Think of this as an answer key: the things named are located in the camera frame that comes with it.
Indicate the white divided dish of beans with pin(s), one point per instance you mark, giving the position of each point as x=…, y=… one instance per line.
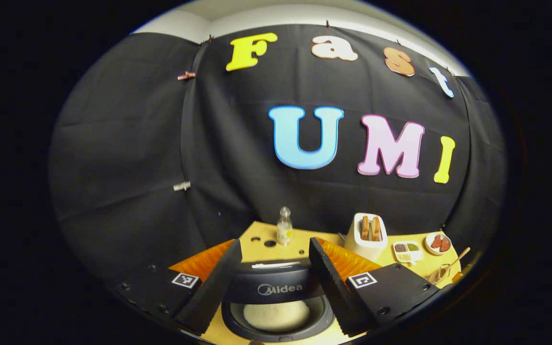
x=408, y=251

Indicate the white toaster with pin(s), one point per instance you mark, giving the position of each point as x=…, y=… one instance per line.
x=360, y=247

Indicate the glass bottle with yellow label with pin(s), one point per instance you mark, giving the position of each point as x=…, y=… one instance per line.
x=284, y=232

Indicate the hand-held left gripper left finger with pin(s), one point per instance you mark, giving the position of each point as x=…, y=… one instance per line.
x=216, y=285

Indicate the white round plate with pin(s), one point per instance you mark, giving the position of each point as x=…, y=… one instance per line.
x=428, y=248

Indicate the silver cloth clip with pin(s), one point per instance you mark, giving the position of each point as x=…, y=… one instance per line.
x=181, y=186

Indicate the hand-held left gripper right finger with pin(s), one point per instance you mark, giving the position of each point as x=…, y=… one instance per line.
x=333, y=287

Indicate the red meat piece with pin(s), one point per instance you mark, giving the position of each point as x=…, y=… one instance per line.
x=436, y=241
x=445, y=245

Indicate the wooden spoon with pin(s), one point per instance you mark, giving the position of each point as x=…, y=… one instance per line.
x=458, y=258

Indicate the toasted bread slice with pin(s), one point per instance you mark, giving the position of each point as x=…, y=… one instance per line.
x=365, y=227
x=376, y=229

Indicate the red cloth clip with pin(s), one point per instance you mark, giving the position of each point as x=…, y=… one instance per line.
x=186, y=75

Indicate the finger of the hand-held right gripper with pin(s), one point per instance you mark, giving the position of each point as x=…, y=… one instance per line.
x=457, y=277

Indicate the clear square chopstick holder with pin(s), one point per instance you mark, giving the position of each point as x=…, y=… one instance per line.
x=436, y=275

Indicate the black rice cooker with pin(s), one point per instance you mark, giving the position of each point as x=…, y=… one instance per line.
x=276, y=280

